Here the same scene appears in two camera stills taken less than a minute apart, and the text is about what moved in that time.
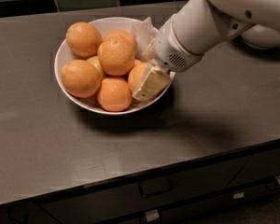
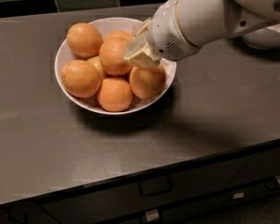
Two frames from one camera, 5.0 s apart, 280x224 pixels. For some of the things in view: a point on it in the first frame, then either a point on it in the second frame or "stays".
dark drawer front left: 133,195 stays
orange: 114,94 stays
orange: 125,35 stays
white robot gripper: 170,49 -> 164,32
